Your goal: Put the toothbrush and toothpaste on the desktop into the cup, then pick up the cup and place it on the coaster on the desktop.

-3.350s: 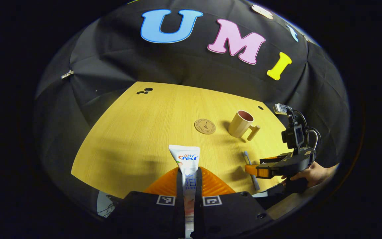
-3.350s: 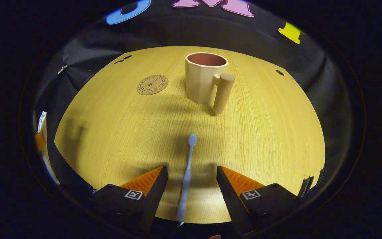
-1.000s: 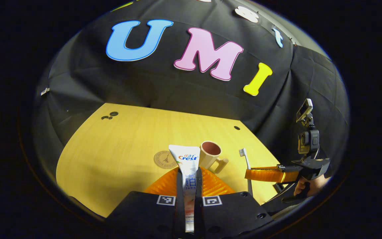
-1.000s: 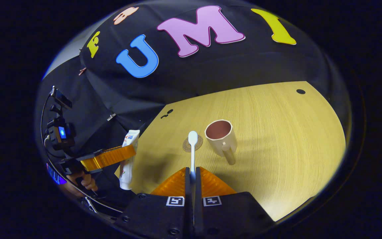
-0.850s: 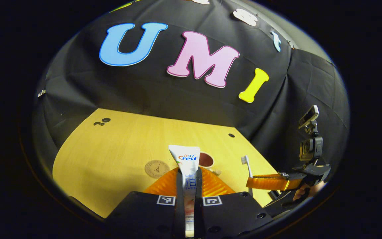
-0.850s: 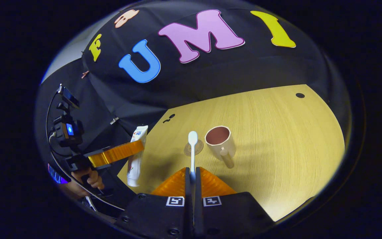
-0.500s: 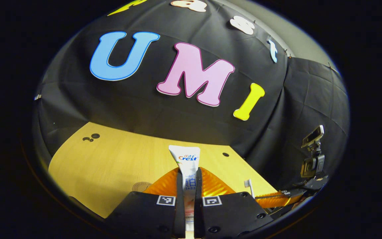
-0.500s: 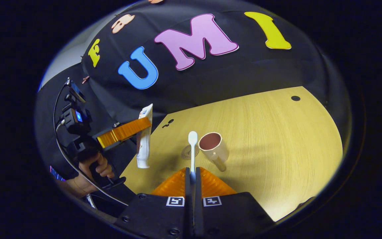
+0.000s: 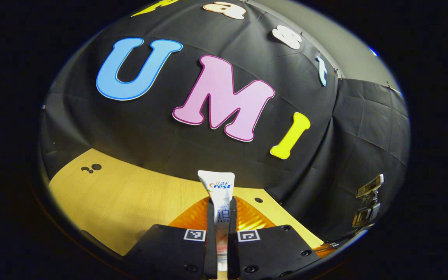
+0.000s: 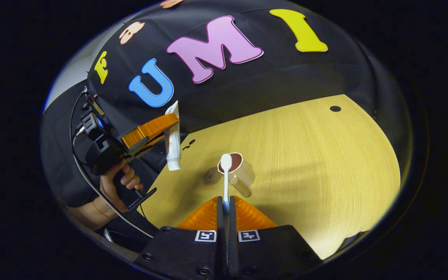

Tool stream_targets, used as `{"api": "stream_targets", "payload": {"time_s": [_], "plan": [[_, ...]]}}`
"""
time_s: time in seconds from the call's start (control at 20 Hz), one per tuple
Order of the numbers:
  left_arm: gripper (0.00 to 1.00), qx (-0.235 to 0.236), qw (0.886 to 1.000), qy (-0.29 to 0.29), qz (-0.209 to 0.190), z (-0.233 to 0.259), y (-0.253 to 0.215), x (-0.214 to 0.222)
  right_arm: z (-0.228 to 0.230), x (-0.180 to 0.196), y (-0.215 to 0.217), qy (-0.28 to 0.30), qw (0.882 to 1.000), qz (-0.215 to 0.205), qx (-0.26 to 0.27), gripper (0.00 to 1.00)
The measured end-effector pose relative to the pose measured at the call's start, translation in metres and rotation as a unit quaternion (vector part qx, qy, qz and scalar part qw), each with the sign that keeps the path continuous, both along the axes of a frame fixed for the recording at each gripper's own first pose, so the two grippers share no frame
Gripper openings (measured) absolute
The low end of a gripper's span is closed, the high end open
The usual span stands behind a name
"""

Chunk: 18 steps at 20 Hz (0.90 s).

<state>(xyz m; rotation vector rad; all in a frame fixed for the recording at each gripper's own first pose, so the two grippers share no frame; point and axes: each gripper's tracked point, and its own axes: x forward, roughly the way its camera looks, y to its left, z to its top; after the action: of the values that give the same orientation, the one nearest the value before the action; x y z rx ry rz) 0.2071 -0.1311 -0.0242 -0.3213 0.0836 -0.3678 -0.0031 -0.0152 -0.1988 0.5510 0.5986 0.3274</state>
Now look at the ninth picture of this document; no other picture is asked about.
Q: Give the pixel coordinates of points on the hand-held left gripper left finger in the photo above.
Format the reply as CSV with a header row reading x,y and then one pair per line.
x,y
169,249

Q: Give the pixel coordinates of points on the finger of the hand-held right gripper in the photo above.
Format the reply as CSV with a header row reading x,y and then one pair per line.
x,y
325,249

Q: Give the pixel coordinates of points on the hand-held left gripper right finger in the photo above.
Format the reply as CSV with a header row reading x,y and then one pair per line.
x,y
270,249

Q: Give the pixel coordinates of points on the white toothpaste tube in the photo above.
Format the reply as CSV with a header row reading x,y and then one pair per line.
x,y
218,186

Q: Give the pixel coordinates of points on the wooden desktop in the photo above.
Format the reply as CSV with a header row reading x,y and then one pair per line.
x,y
130,202

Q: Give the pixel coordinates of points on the black double desk grommet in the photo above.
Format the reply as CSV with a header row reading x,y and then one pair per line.
x,y
95,167

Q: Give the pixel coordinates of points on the black backdrop cloth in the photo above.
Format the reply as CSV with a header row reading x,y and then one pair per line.
x,y
169,136

